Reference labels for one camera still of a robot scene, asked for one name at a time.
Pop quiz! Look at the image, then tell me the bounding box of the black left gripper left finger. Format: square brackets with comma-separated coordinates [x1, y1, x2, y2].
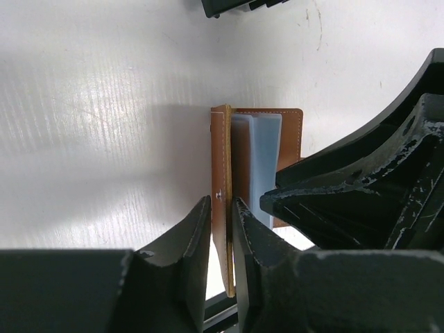
[1, 196, 211, 332]

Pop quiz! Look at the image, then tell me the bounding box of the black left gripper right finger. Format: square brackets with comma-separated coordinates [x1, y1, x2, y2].
[232, 198, 443, 332]

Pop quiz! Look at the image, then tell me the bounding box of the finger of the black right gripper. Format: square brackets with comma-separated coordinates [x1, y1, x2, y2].
[259, 93, 444, 251]
[273, 48, 444, 250]

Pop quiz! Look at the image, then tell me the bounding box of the brown leather card holder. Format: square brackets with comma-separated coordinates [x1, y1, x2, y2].
[210, 105, 303, 298]

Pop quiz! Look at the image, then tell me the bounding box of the black plastic card box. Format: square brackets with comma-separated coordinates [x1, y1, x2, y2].
[201, 0, 288, 18]

